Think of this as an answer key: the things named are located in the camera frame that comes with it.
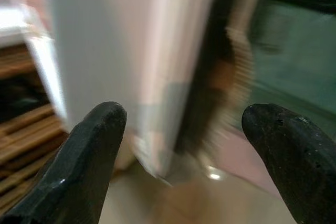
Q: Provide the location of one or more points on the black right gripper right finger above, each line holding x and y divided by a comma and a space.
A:
302, 161

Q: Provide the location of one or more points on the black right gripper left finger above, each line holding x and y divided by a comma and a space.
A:
78, 161

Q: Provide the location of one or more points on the white fridge door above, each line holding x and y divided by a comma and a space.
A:
118, 51

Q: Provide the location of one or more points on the wooden slatted rack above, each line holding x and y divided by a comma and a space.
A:
23, 134

